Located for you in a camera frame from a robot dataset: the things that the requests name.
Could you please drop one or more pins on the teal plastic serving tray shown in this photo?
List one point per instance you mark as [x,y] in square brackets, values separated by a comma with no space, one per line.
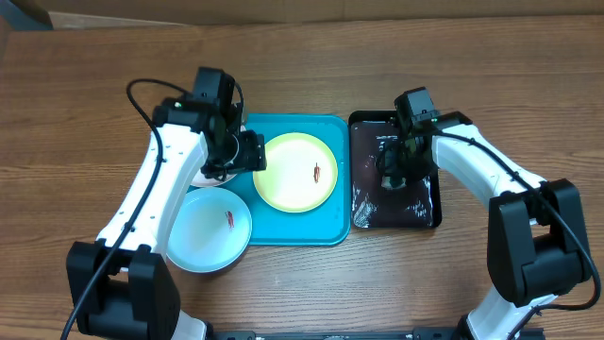
[326,225]

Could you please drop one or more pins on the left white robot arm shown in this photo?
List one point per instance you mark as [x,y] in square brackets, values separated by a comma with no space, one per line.
[120,284]

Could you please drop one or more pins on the light blue round plate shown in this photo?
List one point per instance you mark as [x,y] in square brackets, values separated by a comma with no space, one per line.
[211,232]

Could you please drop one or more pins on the white round plate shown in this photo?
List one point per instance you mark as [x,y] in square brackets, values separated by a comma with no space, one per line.
[212,179]

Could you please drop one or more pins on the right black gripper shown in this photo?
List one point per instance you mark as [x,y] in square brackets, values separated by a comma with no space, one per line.
[392,167]

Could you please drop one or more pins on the black rectangular water tray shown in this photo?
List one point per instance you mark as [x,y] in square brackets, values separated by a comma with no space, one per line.
[374,206]

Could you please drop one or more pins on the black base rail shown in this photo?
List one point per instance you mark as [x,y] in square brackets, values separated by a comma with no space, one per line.
[417,334]

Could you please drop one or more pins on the yellow-green round plate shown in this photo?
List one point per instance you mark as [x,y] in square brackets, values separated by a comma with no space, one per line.
[300,175]

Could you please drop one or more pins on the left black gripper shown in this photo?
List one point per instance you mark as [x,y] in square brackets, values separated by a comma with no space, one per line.
[252,156]

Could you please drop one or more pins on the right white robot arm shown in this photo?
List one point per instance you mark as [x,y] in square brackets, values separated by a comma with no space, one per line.
[538,254]

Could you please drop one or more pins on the green dish sponge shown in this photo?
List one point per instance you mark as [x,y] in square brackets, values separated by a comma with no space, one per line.
[393,182]

